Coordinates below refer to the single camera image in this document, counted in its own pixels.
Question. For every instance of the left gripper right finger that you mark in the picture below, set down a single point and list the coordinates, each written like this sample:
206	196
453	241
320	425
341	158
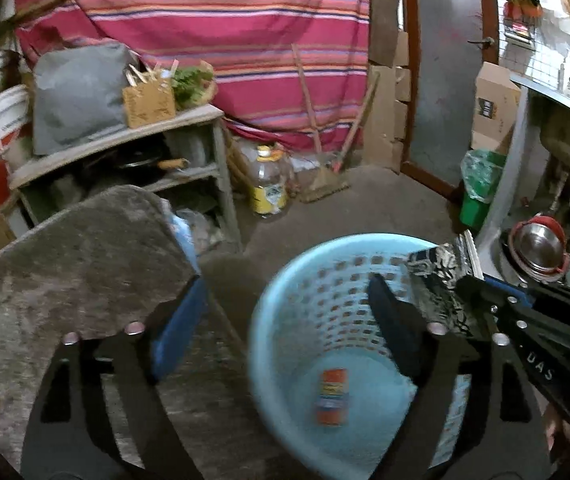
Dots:
501	435

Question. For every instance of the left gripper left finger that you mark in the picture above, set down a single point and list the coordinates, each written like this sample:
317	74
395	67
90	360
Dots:
69	433

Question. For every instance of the orange snack packet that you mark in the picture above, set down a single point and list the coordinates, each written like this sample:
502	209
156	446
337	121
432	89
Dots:
332	398

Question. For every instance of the person right hand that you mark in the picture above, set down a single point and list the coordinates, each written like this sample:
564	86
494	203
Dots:
554	426

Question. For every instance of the light blue plastic basket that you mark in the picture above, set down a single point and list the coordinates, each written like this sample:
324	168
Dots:
314	316

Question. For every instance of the grey shaggy table rug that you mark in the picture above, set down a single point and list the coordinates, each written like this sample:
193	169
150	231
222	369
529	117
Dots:
93	268

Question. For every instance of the straw broom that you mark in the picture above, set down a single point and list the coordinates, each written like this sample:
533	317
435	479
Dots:
328	179

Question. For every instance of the yellow label oil bottle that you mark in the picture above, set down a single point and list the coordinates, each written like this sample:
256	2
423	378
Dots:
268	195

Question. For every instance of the cardboard box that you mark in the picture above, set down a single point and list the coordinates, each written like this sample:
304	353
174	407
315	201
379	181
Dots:
495	109

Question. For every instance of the white side table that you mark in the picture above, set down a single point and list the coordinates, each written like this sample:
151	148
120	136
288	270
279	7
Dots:
183	159

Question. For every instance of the white plastic bucket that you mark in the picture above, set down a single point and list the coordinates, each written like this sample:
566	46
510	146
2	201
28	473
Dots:
15	116

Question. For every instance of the red striped hanging cloth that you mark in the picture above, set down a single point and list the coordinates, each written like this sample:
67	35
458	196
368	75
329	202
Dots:
288	71

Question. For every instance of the wooden framed door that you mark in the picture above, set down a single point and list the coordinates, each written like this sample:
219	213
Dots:
449	42

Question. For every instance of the green leafy vegetable bag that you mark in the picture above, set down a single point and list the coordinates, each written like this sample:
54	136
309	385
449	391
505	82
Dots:
193	85

